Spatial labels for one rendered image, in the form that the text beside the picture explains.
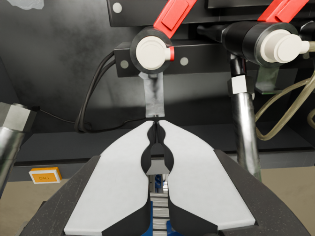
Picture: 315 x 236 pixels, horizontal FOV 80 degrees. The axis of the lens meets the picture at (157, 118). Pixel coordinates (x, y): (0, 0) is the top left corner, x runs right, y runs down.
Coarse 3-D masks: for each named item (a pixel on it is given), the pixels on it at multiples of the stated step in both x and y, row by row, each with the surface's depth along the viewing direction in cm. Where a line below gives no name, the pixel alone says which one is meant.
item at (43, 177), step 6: (36, 168) 36; (42, 168) 36; (48, 168) 36; (54, 168) 36; (36, 174) 36; (42, 174) 36; (48, 174) 36; (36, 180) 36; (42, 180) 36; (48, 180) 36; (54, 180) 36; (60, 180) 37
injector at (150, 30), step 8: (144, 32) 12; (152, 32) 12; (160, 32) 12; (136, 40) 12; (168, 40) 12; (136, 64) 12; (168, 64) 12; (144, 72) 13; (152, 72) 13; (160, 72) 13
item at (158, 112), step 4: (148, 108) 14; (152, 108) 14; (156, 108) 14; (160, 108) 14; (148, 112) 14; (152, 112) 14; (156, 112) 14; (160, 112) 14; (164, 112) 14; (148, 116) 14; (152, 116) 14; (156, 116) 14; (160, 116) 14; (164, 116) 14
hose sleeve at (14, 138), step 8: (0, 128) 12; (8, 128) 12; (0, 136) 12; (8, 136) 12; (16, 136) 13; (0, 144) 12; (8, 144) 12; (16, 144) 13; (0, 152) 12; (8, 152) 12; (16, 152) 13; (0, 160) 12; (8, 160) 12; (0, 168) 12; (8, 168) 13; (0, 176) 12; (8, 176) 13; (0, 184) 12; (0, 192) 13
